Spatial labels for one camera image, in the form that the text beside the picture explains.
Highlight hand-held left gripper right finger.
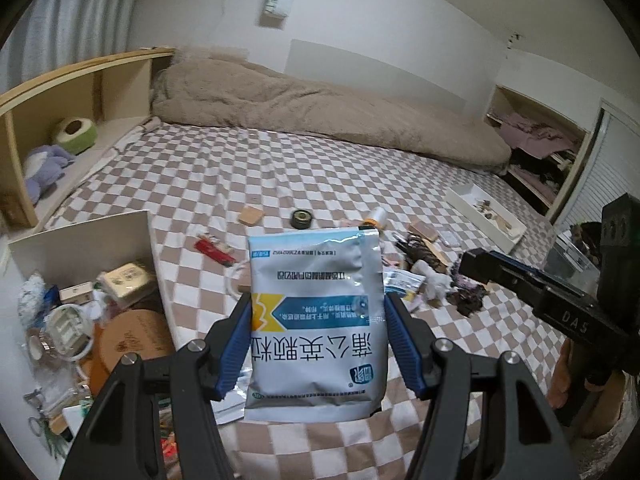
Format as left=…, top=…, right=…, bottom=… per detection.
left=382, top=292, right=568, bottom=480

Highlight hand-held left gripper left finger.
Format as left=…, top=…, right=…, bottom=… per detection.
left=65, top=292, right=253, bottom=480

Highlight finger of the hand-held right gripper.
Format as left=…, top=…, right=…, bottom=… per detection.
left=458, top=248, right=551, bottom=306

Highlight white cardboard box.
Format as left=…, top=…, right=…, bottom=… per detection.
left=0, top=210, right=177, bottom=466

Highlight white round container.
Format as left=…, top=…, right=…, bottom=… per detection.
left=42, top=305, right=96, bottom=361

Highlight person's right hand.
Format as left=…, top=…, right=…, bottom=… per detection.
left=551, top=337, right=628, bottom=437

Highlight purple crocheted piece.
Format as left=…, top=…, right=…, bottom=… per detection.
left=445, top=260, right=488, bottom=318

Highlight oval wooden block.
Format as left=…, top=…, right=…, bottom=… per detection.
left=425, top=240, right=453, bottom=271

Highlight wooden plank pieces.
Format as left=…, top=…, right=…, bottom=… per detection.
left=492, top=212, right=521, bottom=238

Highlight clear plastic storage box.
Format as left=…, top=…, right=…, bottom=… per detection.
left=545, top=222, right=608, bottom=301

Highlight white cloth bundle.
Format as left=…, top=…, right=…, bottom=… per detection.
left=412, top=260, right=451, bottom=303

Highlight white rectangular tray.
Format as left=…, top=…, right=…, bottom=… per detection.
left=445, top=183, right=528, bottom=254

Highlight square brown wooden box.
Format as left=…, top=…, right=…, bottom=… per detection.
left=409, top=221, right=440, bottom=243

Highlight white louvered door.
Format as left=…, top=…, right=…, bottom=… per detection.
left=552, top=105, right=640, bottom=241

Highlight round brown box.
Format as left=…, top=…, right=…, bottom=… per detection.
left=92, top=310, right=176, bottom=386

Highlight dark clothes pile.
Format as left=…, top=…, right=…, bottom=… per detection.
left=507, top=147, right=576, bottom=193

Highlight plastic film roll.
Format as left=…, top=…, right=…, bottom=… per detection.
left=362, top=207, right=388, bottom=233

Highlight beige square box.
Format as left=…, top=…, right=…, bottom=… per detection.
left=97, top=262, right=156, bottom=306

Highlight flat wooden block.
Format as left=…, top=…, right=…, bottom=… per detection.
left=237, top=204, right=266, bottom=228

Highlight pink clothes pile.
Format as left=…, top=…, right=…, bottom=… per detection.
left=497, top=112, right=583, bottom=158

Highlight small wooden box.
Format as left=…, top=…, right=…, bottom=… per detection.
left=59, top=284, right=93, bottom=306

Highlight checkered bed sheet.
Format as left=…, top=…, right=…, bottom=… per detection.
left=30, top=120, right=640, bottom=480

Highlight clear tape roll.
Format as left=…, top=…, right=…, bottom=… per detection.
left=27, top=332, right=51, bottom=361

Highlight crumpled clear plastic bag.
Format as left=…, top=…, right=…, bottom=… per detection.
left=20, top=272, right=56, bottom=311

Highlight beige quilt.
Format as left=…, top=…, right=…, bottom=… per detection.
left=150, top=47, right=512, bottom=176

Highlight purple plush toy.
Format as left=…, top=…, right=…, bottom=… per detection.
left=22, top=144, right=76, bottom=206

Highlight wooden headboard shelf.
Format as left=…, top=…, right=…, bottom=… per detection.
left=0, top=47, right=176, bottom=231

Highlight grey curtain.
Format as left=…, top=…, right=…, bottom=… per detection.
left=0, top=0, right=138, bottom=93

